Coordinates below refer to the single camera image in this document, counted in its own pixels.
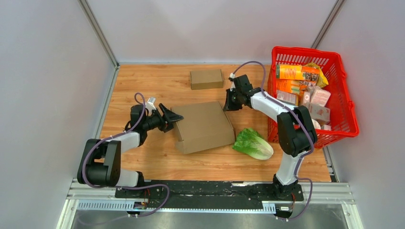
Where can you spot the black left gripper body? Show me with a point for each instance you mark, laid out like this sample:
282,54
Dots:
160,122

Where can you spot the red plastic basket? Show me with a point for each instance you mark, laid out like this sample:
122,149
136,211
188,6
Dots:
316,79

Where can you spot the aluminium frame post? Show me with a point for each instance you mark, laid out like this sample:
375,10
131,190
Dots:
333,14
99,33

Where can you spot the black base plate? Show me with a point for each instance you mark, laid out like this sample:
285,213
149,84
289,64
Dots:
218,195

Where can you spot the pink white package lower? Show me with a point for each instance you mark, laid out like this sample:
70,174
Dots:
319,113

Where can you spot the yellow snack bag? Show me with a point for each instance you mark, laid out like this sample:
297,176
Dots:
321,80

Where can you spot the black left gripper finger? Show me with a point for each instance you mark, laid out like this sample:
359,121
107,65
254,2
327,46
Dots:
168,115
168,127

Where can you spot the aluminium frame post left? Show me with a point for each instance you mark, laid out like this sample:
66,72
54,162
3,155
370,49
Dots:
99,33

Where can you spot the brown cardboard box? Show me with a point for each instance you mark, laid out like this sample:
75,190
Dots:
206,79

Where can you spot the brown cardboard sheet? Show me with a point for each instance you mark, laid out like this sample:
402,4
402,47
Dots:
204,126

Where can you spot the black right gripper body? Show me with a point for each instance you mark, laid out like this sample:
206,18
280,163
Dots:
233,102

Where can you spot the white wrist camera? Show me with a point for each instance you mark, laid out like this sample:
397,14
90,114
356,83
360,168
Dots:
150,104
231,79

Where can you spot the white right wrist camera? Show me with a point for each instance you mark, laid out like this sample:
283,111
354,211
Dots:
231,79

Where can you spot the aluminium frame post right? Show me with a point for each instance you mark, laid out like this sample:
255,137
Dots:
333,14

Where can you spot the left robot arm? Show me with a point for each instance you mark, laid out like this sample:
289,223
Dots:
100,165

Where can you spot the orange sponge pack lower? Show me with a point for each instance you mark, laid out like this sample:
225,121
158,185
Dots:
289,86

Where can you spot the pink snack package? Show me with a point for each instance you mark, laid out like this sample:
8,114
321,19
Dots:
320,97

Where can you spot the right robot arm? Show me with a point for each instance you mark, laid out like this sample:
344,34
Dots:
295,129

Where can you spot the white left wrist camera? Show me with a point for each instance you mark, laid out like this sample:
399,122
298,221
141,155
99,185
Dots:
150,104

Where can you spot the green lettuce head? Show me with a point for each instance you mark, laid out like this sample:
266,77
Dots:
251,143

